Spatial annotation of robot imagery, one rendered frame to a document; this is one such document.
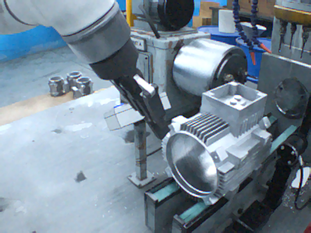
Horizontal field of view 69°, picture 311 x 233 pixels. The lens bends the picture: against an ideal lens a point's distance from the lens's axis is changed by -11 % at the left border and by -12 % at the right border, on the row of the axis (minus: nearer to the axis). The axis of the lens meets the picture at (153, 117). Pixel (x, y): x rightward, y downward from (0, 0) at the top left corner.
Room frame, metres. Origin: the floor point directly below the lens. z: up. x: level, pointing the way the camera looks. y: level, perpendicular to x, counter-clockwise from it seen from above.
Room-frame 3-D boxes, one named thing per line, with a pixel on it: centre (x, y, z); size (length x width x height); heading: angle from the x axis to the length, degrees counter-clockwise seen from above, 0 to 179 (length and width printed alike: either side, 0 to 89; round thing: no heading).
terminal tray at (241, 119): (0.51, -0.18, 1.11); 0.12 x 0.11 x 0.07; 130
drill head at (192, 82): (0.98, -0.20, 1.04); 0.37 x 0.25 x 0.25; 40
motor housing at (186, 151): (0.48, -0.15, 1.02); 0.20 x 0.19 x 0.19; 130
